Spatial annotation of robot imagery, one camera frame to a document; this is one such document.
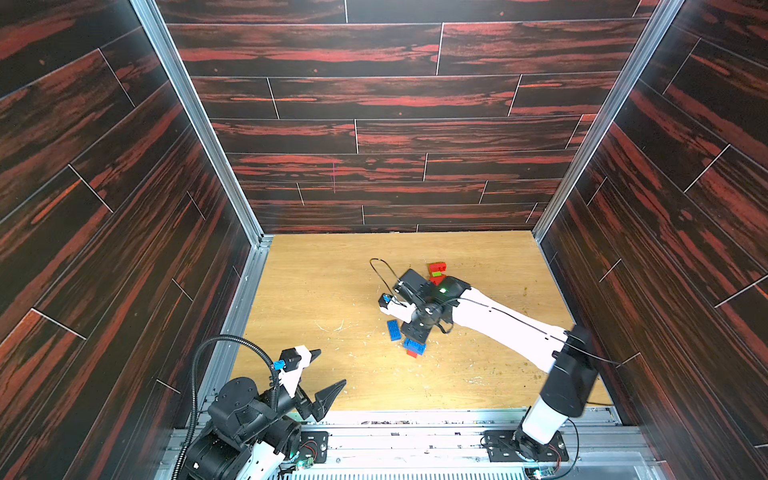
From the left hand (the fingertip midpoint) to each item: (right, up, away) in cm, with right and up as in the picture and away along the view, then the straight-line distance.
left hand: (331, 368), depth 63 cm
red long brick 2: (+31, +17, +42) cm, 55 cm away
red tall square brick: (+20, -4, +25) cm, 33 cm away
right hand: (+20, +6, +19) cm, 29 cm away
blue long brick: (+21, -2, +22) cm, 30 cm away
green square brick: (+31, +19, +43) cm, 56 cm away
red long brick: (+31, +21, +45) cm, 59 cm away
